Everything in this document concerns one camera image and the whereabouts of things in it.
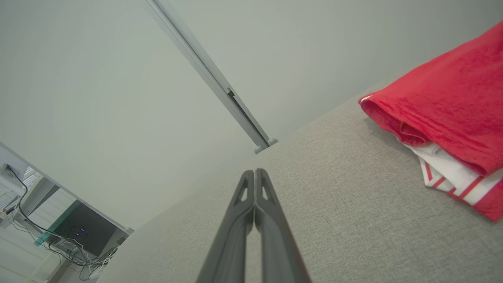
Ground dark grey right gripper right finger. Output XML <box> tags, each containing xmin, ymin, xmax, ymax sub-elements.
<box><xmin>255</xmin><ymin>168</ymin><xmax>312</xmax><ymax>283</ymax></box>

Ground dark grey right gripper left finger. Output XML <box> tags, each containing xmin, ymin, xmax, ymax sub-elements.
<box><xmin>195</xmin><ymin>169</ymin><xmax>255</xmax><ymax>283</ymax></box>

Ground red shorts with white trim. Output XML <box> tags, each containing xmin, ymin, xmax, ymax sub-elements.
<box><xmin>401</xmin><ymin>140</ymin><xmax>503</xmax><ymax>222</ymax></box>

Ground red Bulls 23 jersey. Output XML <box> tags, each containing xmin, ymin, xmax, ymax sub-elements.
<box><xmin>358</xmin><ymin>20</ymin><xmax>503</xmax><ymax>176</ymax></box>

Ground grey fabric sofa seat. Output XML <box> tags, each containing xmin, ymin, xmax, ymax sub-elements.
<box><xmin>96</xmin><ymin>75</ymin><xmax>503</xmax><ymax>283</ymax></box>

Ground black computer tower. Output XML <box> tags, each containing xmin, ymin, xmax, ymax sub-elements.
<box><xmin>47</xmin><ymin>201</ymin><xmax>119</xmax><ymax>257</ymax></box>

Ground grey partition post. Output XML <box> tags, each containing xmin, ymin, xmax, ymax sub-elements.
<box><xmin>145</xmin><ymin>0</ymin><xmax>272</xmax><ymax>148</ymax></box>

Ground black electronics box with cables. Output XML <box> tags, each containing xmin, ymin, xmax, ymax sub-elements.
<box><xmin>7</xmin><ymin>167</ymin><xmax>119</xmax><ymax>268</ymax></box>

